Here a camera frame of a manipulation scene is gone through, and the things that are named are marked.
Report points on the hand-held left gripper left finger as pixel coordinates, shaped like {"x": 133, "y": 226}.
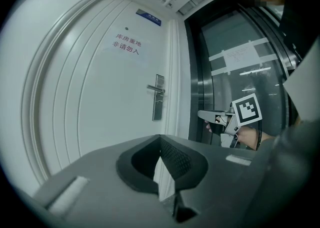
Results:
{"x": 105, "y": 187}

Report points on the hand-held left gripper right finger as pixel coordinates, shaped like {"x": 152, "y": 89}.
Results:
{"x": 220, "y": 184}

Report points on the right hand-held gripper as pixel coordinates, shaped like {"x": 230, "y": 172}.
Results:
{"x": 247, "y": 109}

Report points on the metal door lock plate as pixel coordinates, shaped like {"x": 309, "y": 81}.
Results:
{"x": 158, "y": 111}

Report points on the person's right forearm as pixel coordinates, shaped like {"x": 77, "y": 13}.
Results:
{"x": 248, "y": 136}

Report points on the blue door sign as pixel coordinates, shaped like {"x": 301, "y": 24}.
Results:
{"x": 148, "y": 17}

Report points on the person's right hand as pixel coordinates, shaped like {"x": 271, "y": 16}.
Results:
{"x": 208, "y": 126}

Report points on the small-print taped paper notice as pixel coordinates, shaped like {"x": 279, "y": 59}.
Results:
{"x": 240, "y": 56}

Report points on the black-framed glass partition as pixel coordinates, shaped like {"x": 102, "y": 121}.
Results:
{"x": 225, "y": 46}

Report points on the person's light shirt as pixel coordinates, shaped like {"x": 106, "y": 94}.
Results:
{"x": 307, "y": 89}

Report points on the red-lettered paper notice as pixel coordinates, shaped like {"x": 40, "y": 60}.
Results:
{"x": 125, "y": 44}

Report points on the black chest harness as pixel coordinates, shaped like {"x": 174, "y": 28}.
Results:
{"x": 295, "y": 29}

